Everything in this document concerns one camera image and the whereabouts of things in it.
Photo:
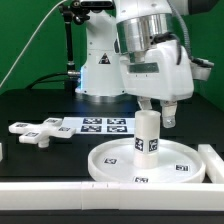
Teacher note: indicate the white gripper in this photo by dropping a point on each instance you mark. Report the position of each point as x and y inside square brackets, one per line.
[159, 77]

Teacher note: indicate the white round table top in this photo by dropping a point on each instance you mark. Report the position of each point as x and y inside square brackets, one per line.
[119, 161]

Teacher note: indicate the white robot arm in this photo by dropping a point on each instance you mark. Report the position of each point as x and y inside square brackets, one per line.
[131, 48]

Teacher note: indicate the white marker sheet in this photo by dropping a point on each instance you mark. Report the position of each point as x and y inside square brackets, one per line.
[100, 125]

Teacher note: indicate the white right fence bar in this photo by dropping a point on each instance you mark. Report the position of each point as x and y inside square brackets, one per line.
[214, 163]

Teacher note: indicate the white fence bar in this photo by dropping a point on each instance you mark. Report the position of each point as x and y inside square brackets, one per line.
[118, 196]
[1, 152]
[214, 163]

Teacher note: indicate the white cross-shaped table base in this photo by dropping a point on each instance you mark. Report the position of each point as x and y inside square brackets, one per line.
[40, 134]

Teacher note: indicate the white front fence bar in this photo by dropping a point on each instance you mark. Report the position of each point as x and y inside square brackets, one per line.
[118, 196]

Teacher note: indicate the white left fence bar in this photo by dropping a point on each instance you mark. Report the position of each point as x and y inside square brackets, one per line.
[1, 152]

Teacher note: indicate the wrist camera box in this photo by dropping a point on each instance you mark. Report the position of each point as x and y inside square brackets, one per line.
[201, 69]

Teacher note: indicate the black camera on mount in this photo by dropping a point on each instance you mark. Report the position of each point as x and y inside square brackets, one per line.
[95, 4]

